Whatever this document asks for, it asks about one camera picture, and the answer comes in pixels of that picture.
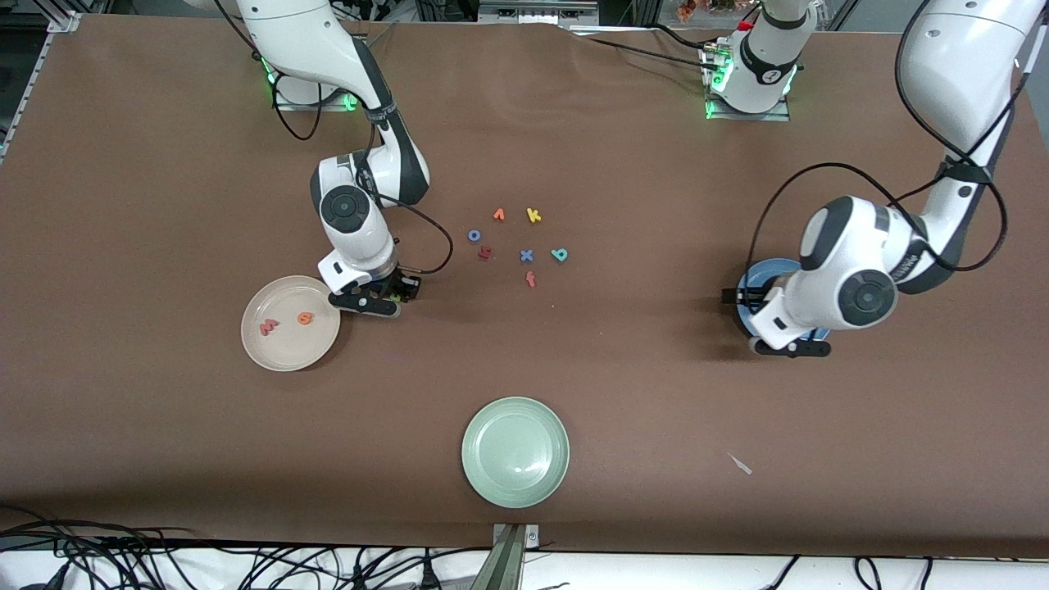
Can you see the beige brown plate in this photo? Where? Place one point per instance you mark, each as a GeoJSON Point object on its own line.
{"type": "Point", "coordinates": [287, 348]}

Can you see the blue plate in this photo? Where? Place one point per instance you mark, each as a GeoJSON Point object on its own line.
{"type": "Point", "coordinates": [774, 266]}

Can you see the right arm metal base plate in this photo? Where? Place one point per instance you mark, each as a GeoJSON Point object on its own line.
{"type": "Point", "coordinates": [320, 105]}

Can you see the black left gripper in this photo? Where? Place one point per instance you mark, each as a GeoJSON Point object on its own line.
{"type": "Point", "coordinates": [752, 298]}

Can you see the brown table cover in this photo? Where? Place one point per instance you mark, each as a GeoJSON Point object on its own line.
{"type": "Point", "coordinates": [164, 451]}

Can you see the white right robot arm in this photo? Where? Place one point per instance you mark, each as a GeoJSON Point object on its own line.
{"type": "Point", "coordinates": [303, 41]}

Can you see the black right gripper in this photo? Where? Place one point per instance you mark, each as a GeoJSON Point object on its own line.
{"type": "Point", "coordinates": [397, 284]}

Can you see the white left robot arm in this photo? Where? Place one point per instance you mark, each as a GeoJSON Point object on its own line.
{"type": "Point", "coordinates": [967, 65]}

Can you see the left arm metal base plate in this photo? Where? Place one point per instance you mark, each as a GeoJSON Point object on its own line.
{"type": "Point", "coordinates": [746, 116]}

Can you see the small grey paper scrap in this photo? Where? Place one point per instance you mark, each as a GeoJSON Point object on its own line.
{"type": "Point", "coordinates": [740, 464]}

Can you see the pink red foam letter w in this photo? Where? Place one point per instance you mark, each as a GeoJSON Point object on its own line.
{"type": "Point", "coordinates": [269, 328]}

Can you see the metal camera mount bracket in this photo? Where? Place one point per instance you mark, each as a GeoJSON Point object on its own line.
{"type": "Point", "coordinates": [508, 557]}

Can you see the grey power strip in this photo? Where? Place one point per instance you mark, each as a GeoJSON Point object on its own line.
{"type": "Point", "coordinates": [533, 11]}

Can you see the pale green plate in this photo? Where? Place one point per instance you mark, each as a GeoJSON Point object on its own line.
{"type": "Point", "coordinates": [515, 452]}

